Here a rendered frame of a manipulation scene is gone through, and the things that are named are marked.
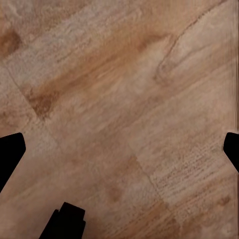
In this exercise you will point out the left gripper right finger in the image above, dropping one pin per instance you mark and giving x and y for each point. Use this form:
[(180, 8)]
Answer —
[(231, 148)]

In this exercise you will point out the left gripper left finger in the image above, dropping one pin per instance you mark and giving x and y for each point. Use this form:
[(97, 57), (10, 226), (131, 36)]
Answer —
[(12, 148)]

